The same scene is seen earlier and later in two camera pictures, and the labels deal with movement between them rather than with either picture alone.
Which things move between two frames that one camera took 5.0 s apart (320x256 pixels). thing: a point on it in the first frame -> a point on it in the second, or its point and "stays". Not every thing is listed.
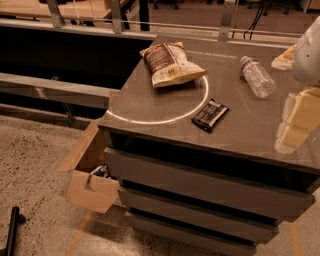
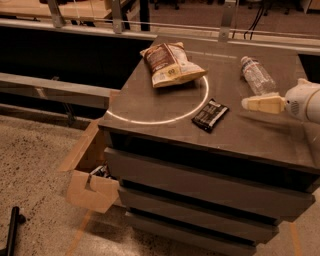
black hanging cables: [252, 26] stays
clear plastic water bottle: [257, 78] stays
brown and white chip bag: [170, 64] stays
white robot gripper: [308, 58] -> [295, 101]
